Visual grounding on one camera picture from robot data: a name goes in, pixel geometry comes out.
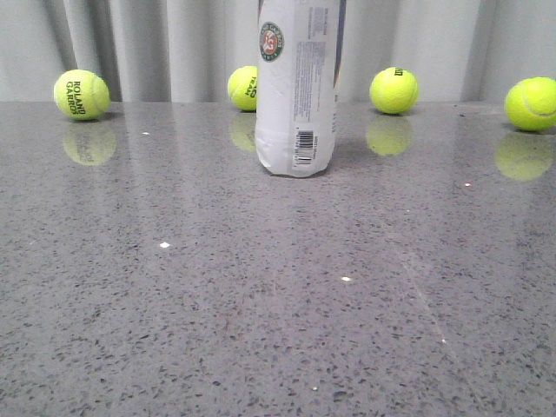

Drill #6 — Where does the white blue tennis ball can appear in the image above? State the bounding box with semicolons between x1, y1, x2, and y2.
255;1;347;178

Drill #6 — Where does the Head Team tennis ball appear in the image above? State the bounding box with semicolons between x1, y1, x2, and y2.
228;66;258;111

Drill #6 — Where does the Wilson tennis ball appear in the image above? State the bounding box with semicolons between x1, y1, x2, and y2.
369;67;419;114

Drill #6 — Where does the Roland Garros tennis ball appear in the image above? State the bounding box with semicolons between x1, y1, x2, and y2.
53;69;111;121

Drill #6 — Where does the plain yellow tennis ball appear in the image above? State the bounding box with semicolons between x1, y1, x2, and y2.
504;76;555;131

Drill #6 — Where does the grey pleated curtain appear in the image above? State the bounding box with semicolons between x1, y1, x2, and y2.
1;1;555;103

